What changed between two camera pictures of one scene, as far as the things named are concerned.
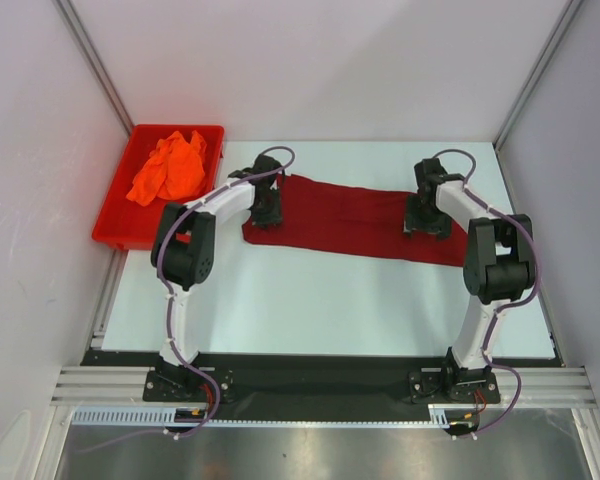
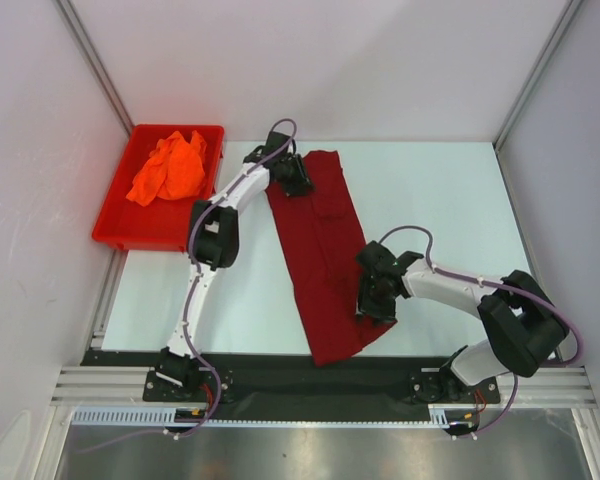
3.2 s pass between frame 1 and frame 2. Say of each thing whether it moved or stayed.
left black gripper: moved
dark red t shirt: moved
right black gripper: moved
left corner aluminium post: stayed
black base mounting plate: stayed
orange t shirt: stayed
